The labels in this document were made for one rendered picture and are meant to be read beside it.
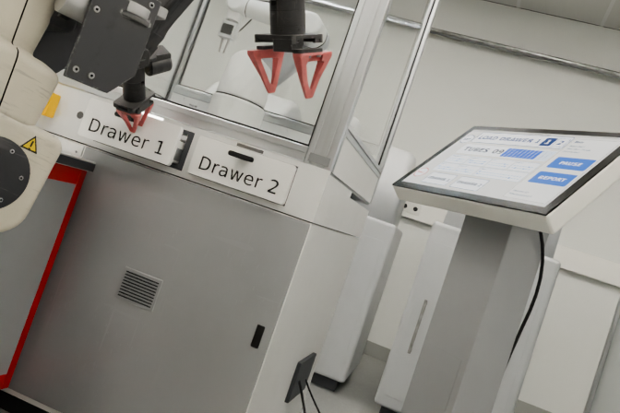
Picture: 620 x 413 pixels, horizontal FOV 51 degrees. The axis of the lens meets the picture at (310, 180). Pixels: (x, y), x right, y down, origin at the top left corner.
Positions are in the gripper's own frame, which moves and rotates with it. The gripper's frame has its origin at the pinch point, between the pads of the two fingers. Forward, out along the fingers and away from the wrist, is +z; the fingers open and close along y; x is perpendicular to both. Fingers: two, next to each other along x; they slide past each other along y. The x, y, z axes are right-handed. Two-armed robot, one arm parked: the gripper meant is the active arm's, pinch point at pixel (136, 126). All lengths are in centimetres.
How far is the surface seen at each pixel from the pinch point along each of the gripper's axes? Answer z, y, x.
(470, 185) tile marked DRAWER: -13, 2, -88
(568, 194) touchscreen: -27, -10, -106
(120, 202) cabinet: 23.2, -6.1, 2.4
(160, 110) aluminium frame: 1.8, 12.6, 0.6
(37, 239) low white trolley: 25.5, -27.0, 13.8
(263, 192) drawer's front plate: 9.8, 3.0, -37.1
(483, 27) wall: 92, 360, -60
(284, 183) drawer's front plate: 6.8, 5.6, -41.8
